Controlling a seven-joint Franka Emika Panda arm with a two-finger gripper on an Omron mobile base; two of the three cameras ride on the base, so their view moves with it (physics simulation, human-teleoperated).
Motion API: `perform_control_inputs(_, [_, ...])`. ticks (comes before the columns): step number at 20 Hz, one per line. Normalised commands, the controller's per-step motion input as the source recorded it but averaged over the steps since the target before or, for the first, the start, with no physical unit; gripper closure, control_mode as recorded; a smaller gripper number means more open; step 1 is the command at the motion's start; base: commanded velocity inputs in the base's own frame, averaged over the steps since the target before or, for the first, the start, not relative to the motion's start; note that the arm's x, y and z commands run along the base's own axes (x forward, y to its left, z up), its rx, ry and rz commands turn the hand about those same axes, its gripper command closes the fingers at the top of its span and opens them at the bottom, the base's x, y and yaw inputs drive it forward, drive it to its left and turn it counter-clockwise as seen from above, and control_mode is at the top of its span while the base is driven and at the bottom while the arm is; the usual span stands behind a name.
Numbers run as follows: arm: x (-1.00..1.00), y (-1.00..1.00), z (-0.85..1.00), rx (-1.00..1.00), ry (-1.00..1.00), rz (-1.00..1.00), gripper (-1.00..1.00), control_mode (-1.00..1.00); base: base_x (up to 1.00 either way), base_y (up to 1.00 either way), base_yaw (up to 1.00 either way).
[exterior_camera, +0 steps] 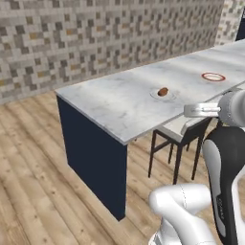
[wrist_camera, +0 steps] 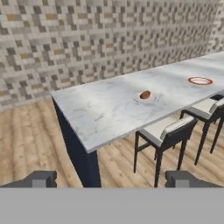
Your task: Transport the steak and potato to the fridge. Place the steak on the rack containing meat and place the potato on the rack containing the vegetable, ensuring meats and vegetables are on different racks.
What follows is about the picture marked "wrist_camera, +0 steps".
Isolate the red-rimmed white plate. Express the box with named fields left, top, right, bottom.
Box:
left=187, top=76, right=214, bottom=86

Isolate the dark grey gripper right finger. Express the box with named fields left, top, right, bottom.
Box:
left=164, top=170, right=224, bottom=188

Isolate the brown potato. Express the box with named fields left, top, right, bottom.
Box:
left=139, top=90, right=152, bottom=100

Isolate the dark blue kitchen island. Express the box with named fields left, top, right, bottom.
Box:
left=50, top=52, right=224, bottom=188

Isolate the black stool with white cushion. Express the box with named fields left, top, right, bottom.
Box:
left=178, top=97, right=224, bottom=166
left=133, top=115, right=199, bottom=188

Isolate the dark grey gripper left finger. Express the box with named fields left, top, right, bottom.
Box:
left=0, top=171, right=58, bottom=188

